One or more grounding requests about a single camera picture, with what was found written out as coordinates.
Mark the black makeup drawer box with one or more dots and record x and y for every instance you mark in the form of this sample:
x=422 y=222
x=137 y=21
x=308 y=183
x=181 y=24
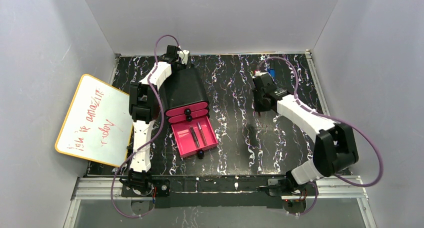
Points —
x=184 y=87

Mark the silver capped lipstick tube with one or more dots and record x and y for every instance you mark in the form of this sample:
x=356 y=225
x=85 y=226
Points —
x=194 y=136

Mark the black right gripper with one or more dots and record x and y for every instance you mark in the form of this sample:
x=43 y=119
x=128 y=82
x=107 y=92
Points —
x=259 y=105

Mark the black drawer knob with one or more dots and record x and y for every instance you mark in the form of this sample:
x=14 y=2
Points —
x=189 y=118
x=187 y=111
x=200 y=154

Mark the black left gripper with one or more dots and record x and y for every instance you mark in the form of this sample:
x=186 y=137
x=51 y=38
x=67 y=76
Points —
x=177 y=62

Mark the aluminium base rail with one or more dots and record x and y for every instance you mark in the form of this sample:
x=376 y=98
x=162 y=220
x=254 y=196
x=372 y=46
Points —
x=169 y=191

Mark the pink middle drawer front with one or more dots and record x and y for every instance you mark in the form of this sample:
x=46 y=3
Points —
x=182 y=117

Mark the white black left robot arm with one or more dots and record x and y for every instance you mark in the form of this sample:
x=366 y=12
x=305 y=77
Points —
x=145 y=107

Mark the red lip gloss tube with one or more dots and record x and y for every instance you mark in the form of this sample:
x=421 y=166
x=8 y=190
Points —
x=202 y=134

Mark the white board yellow frame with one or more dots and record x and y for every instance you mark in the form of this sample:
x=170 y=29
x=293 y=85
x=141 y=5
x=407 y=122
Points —
x=97 y=126

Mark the black middle drawer knob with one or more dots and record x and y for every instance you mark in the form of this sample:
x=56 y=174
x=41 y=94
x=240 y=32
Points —
x=189 y=118

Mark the blue small bottle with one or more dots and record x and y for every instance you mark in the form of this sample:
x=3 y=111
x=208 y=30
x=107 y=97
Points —
x=272 y=73

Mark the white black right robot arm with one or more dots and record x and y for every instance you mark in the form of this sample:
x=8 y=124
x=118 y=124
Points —
x=335 y=147

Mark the black lower drawer knob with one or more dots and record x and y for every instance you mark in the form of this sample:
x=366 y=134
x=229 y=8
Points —
x=200 y=154

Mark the pink drawer tray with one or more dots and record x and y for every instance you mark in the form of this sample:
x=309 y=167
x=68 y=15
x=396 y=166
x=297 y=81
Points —
x=181 y=110
x=184 y=140

